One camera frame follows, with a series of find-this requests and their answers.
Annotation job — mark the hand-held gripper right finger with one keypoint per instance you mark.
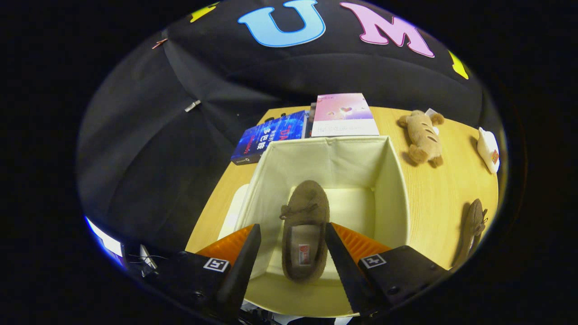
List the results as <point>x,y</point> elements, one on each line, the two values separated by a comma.
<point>345,271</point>

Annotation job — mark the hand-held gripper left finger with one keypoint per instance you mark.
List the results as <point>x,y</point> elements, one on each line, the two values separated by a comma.
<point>246,271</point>

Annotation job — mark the brown suede shoe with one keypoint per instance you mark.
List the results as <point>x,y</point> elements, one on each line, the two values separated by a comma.
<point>305,203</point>
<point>474,221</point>

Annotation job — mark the cream fabric storage box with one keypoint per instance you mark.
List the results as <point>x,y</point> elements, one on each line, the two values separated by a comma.
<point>343,167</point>

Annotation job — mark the blue book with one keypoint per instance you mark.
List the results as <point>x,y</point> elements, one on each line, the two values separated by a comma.
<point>271,135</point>

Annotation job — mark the black backdrop cloth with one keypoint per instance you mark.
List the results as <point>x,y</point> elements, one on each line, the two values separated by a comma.
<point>158,158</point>

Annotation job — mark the computer monitor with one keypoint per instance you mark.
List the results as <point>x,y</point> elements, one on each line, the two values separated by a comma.
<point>106,239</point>

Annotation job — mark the bread-shaped plush toy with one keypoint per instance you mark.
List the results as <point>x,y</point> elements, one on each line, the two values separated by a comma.
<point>422,135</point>

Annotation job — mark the pink book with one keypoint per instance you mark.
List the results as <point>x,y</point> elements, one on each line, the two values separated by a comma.
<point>343,115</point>

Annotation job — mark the silver clip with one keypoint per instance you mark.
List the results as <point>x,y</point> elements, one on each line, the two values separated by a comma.
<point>192,106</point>

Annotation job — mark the white plush toy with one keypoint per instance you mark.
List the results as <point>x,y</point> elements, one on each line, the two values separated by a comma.
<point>487,149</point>

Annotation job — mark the pink clip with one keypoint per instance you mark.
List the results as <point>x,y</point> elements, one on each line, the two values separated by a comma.
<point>159,43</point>

